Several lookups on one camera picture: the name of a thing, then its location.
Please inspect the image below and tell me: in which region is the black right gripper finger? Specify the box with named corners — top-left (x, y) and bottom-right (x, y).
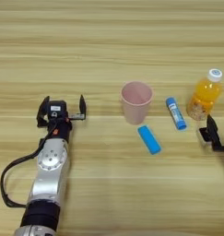
top-left (206, 113), bottom-right (224, 153)

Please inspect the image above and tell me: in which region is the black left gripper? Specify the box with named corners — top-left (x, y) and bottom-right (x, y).
top-left (36, 94), bottom-right (88, 144)

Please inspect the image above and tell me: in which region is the orange juice bottle white cap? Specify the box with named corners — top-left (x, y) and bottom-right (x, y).
top-left (185, 68), bottom-right (224, 122)

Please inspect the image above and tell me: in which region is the blue glue stick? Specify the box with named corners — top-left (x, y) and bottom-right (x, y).
top-left (165, 96), bottom-right (188, 131)

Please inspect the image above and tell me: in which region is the blue bar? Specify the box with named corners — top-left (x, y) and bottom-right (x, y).
top-left (137, 124), bottom-right (162, 156)

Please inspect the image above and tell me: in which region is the pink plastic cup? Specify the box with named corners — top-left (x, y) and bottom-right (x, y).
top-left (120, 80), bottom-right (154, 126)

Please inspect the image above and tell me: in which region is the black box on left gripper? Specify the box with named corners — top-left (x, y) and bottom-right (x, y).
top-left (47, 100), bottom-right (68, 121)

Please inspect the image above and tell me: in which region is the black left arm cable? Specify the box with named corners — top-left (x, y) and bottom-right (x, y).
top-left (0, 121), bottom-right (57, 209)

